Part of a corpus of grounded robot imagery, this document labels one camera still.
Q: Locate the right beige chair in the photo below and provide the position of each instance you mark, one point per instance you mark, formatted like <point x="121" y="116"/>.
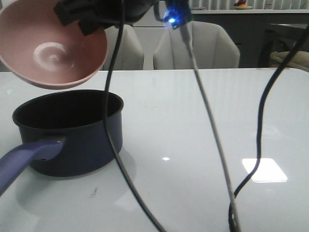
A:
<point x="212" y="46"/>

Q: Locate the blue lit camera module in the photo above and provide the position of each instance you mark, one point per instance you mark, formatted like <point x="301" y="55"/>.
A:
<point x="178" y="13"/>

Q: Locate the pink bowl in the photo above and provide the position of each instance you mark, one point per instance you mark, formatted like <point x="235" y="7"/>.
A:
<point x="36" y="47"/>

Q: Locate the left beige chair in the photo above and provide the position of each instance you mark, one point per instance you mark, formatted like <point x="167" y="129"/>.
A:
<point x="130" y="54"/>

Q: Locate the beige cushion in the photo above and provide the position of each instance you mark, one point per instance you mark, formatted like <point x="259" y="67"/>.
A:
<point x="299" y="61"/>

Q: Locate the grey counter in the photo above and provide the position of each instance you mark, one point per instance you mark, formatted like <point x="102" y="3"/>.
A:
<point x="246" y="27"/>

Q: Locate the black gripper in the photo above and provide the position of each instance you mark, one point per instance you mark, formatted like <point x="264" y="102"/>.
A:
<point x="90" y="15"/>

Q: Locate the fruit plate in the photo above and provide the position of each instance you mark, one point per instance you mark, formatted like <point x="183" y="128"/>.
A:
<point x="241" y="5"/>

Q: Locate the dark blue saucepan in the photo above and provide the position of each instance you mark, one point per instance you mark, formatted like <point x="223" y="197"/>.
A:
<point x="65" y="134"/>

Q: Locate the beige chair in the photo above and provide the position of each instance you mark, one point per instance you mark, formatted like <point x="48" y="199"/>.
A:
<point x="212" y="46"/>
<point x="130" y="54"/>

